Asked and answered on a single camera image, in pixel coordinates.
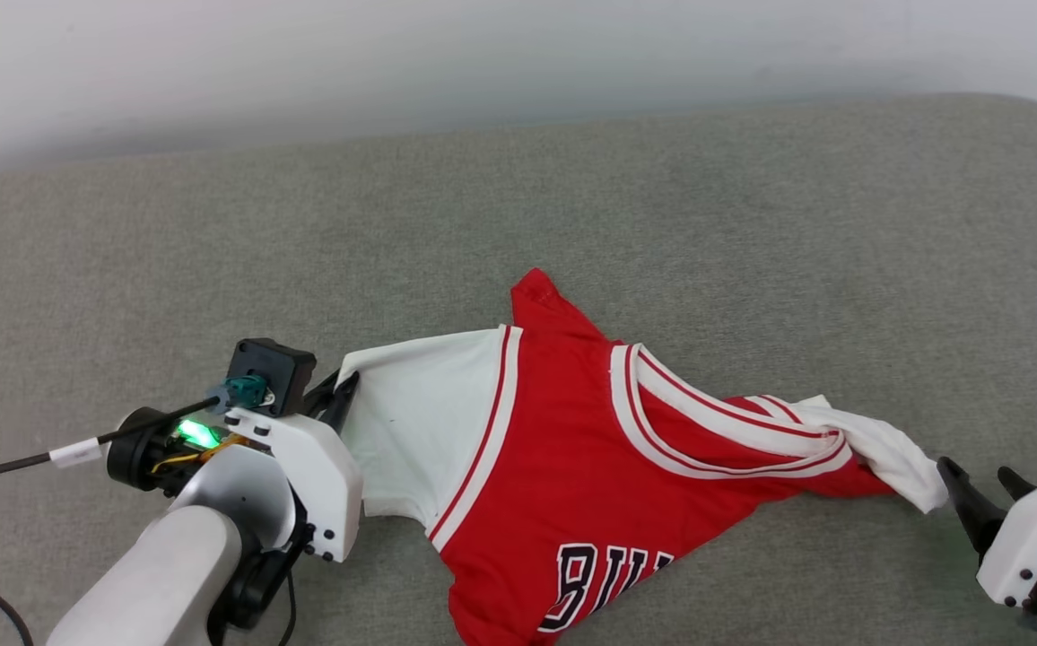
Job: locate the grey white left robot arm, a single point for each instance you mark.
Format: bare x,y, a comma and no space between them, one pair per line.
160,574

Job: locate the red white basketball jersey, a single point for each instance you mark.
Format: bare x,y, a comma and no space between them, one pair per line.
572,467

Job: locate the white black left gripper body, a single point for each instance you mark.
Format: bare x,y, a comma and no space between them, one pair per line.
326,484

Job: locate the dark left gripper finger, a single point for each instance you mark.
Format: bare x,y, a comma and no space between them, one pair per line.
321,399
348,395

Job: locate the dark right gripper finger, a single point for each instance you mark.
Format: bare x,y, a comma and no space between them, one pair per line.
974,507
1016,483

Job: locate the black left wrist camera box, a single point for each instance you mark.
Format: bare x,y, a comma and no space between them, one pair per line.
272,368

